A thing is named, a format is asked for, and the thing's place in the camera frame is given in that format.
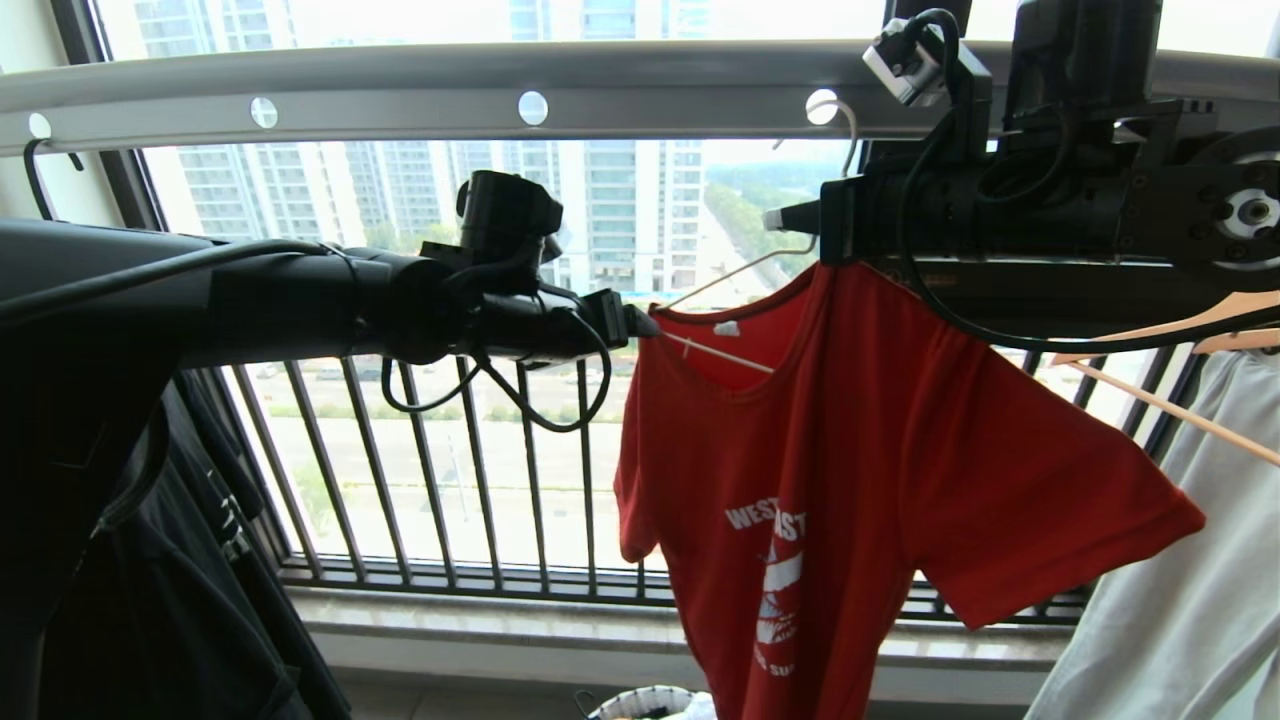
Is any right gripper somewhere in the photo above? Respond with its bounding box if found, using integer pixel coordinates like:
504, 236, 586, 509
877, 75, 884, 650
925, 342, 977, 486
763, 160, 1141, 267

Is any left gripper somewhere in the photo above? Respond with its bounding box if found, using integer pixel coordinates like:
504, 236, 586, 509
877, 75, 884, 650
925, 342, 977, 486
468, 288, 662, 369

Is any pale hanger with metal hook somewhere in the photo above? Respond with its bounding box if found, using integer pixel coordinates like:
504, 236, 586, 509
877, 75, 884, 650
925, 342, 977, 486
658, 97, 863, 376

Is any red printed t-shirt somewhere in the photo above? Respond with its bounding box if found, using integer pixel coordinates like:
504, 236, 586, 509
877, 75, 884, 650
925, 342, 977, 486
614, 258, 1207, 720

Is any white laundry basket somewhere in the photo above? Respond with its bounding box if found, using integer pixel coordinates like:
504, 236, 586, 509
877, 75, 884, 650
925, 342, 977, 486
574, 684, 717, 720

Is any wooden hanger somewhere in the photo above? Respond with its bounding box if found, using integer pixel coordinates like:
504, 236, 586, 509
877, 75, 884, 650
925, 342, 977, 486
1048, 290, 1280, 468
1190, 328, 1280, 357

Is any white garment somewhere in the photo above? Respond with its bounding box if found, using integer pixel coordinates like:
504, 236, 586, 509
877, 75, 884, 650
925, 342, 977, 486
1024, 348, 1280, 720

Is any black garment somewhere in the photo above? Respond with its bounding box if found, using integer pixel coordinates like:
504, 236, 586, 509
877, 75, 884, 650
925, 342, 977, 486
0, 375, 353, 720

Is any black hanger hook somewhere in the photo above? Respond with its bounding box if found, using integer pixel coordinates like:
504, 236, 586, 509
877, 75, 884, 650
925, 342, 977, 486
22, 137, 87, 224

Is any black metal balcony railing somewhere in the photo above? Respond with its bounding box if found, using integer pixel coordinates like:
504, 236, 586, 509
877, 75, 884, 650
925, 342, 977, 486
178, 345, 1213, 628

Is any stone window sill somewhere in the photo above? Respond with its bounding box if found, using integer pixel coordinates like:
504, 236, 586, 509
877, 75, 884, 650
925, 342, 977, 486
288, 586, 1077, 707

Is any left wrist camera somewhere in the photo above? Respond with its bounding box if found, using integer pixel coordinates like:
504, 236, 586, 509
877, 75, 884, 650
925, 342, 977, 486
455, 170, 566, 269

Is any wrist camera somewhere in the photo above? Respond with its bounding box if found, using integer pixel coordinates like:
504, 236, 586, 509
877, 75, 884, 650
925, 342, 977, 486
455, 170, 566, 269
862, 8, 995, 166

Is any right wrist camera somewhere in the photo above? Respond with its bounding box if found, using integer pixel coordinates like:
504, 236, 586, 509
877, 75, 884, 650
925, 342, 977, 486
862, 8, 995, 166

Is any silver clothes rail with holes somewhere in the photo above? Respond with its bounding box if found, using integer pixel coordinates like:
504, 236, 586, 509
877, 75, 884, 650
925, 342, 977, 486
0, 38, 1280, 159

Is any dark window frame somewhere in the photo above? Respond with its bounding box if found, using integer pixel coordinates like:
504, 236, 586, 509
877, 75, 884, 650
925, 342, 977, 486
48, 0, 169, 233

